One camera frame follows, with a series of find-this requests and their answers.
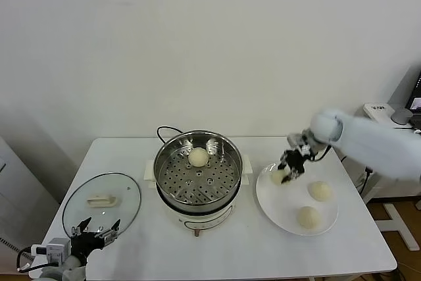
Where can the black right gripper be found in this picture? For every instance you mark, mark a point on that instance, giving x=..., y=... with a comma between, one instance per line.
x=296, y=161

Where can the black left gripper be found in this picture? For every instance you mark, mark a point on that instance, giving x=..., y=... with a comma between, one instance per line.
x=85, y=243

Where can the white steamed baozi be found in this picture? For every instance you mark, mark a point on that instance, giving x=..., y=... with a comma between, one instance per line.
x=277, y=178
x=309, y=218
x=319, y=190
x=198, y=157

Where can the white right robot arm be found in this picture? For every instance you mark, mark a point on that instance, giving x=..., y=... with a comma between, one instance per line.
x=368, y=146

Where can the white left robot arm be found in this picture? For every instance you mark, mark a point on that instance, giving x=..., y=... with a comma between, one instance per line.
x=65, y=271

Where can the stainless steel steamer basket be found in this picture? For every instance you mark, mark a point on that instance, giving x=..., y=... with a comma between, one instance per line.
x=171, y=162

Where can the white round plate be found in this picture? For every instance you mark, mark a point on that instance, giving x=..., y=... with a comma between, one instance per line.
x=289, y=208

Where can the white cabinet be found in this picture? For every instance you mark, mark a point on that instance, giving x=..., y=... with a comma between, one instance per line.
x=19, y=195

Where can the cream electric cooker base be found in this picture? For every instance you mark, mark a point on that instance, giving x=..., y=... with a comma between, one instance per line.
x=197, y=220

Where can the white side desk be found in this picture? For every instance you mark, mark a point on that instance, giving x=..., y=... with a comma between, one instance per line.
x=378, y=111

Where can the white desk foot bar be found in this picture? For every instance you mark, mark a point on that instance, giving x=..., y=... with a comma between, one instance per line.
x=401, y=225

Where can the grey round puck device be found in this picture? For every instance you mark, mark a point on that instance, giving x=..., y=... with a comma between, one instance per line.
x=402, y=116

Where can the black laptop screen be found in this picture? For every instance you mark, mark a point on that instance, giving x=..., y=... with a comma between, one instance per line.
x=415, y=96

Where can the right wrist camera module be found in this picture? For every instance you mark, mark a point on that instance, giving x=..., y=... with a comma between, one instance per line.
x=298, y=141

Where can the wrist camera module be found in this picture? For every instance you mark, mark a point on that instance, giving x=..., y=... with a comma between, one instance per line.
x=56, y=249
x=298, y=141

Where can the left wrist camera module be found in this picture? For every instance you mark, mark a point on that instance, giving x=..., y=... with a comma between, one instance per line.
x=56, y=249

